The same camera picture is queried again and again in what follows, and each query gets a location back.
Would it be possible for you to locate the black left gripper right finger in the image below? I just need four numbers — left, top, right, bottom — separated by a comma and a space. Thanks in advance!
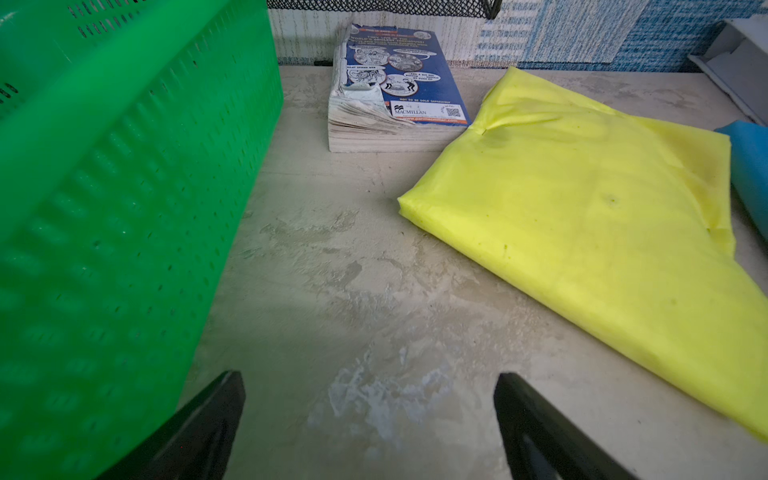
493, 372, 636, 479

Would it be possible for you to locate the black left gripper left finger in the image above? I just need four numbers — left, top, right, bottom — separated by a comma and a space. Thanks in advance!
99, 370, 246, 480

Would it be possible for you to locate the small yellow raincoat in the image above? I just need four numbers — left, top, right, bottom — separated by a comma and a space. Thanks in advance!
399, 68, 767, 437

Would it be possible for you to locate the green perforated plastic basket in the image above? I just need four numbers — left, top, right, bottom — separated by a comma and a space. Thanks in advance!
1, 1, 283, 479

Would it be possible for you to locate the blue raincoat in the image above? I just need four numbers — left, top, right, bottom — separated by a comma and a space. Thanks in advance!
716, 121, 768, 240

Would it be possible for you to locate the white flat box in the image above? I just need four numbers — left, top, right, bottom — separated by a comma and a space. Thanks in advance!
688, 15, 767, 127

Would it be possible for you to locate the black wire mesh shelf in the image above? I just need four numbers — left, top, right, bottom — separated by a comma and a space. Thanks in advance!
267, 0, 502, 20

